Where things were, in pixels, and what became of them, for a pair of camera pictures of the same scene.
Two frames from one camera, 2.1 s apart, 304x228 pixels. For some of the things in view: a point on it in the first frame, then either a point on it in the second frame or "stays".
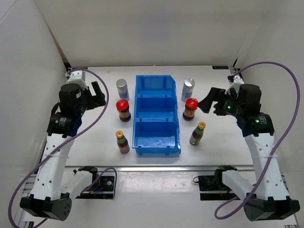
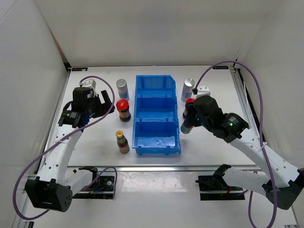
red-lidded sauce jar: [122, 106] stays
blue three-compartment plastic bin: [156, 130] stays
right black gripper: [216, 95] -> [191, 111]
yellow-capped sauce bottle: [122, 142] stays
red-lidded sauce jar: [191, 104] stays
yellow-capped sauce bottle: [195, 138] -> [185, 128]
